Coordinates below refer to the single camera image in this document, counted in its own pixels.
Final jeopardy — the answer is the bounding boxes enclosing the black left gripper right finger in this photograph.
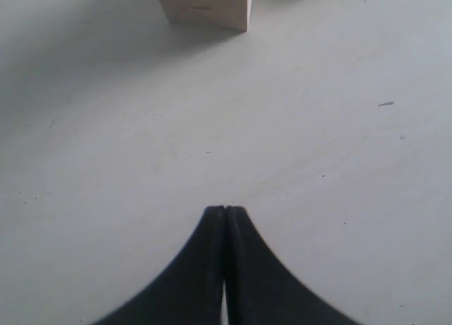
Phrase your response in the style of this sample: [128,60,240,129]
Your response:
[224,206,357,325]

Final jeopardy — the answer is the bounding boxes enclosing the large pale wooden cube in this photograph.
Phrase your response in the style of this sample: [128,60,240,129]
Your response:
[159,0,253,32]

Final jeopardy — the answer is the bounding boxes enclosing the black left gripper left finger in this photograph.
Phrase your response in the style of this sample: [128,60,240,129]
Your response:
[96,206,226,325]

